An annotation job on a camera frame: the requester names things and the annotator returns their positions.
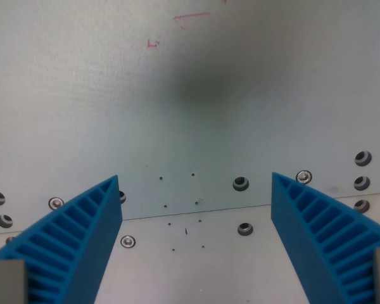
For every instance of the silver round-head screw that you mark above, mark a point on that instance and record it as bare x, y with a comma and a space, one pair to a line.
304, 176
128, 242
55, 203

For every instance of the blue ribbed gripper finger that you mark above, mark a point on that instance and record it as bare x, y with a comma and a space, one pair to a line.
307, 234
82, 240

